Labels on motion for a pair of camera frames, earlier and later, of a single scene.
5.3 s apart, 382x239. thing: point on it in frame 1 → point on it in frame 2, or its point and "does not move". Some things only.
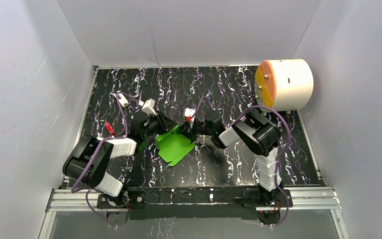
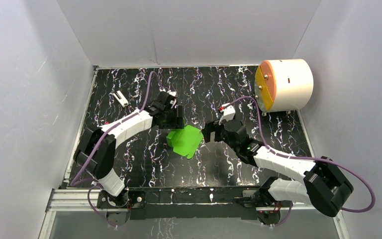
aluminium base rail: x=302 y=200 does not move
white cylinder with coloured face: x=283 y=84 does not move
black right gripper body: x=196 y=127 → x=225 y=139
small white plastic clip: x=123 y=101 does not move
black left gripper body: x=164 y=122 → x=171 y=119
